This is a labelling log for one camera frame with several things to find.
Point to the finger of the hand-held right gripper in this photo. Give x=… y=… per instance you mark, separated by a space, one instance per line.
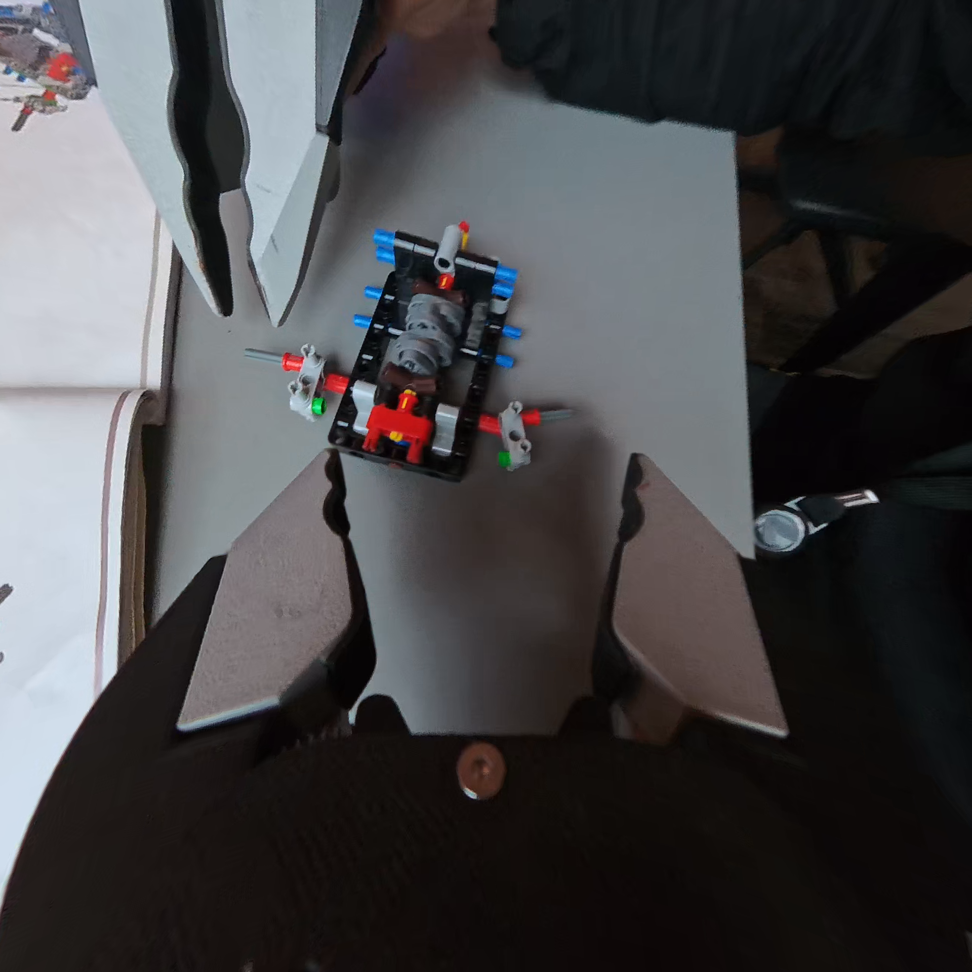
x=129 y=91
x=281 y=91

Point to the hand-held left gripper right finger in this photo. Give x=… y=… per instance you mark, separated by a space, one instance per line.
x=683 y=607

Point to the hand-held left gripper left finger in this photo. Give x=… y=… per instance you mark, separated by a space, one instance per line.
x=281 y=592

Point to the grey lego knuckle with axle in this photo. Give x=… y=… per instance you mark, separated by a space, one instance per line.
x=307 y=372
x=515 y=433

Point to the black lego chassis assembly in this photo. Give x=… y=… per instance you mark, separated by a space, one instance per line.
x=425 y=342

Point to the person's right forearm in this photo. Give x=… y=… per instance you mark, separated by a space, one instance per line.
x=721 y=61

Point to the lego instruction booklet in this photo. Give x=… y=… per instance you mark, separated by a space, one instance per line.
x=61 y=266

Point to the person's right hand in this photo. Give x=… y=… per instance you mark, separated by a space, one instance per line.
x=433 y=15

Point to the black badge reel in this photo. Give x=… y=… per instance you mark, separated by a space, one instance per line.
x=778 y=528

